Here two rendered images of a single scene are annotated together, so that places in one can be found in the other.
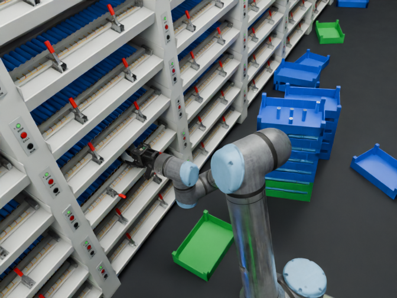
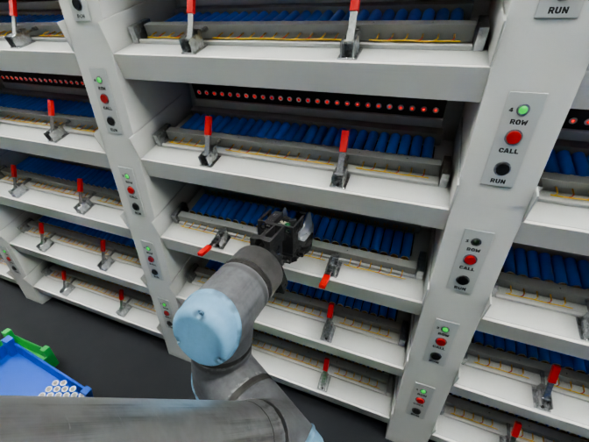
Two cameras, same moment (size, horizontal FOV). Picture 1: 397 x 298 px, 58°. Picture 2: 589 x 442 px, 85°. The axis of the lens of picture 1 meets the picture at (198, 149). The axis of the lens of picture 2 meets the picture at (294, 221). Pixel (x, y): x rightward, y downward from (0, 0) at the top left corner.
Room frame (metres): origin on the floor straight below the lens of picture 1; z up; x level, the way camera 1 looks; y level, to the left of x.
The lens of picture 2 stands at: (0.97, -0.26, 0.92)
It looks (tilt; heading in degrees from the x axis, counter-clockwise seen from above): 31 degrees down; 75
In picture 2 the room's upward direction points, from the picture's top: straight up
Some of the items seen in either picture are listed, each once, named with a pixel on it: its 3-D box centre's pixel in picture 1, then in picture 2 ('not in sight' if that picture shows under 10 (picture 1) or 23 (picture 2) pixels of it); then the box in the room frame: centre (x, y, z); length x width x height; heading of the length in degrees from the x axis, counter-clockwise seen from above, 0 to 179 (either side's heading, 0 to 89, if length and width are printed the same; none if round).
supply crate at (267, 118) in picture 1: (291, 113); not in sight; (1.30, -0.46, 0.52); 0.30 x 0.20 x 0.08; 71
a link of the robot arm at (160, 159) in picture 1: (163, 165); (251, 273); (1.01, 0.15, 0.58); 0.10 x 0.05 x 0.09; 143
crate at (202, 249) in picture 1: (206, 243); not in sight; (0.95, 0.02, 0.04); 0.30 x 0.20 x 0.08; 141
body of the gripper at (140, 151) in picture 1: (147, 157); (274, 245); (1.06, 0.21, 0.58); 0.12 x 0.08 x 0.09; 53
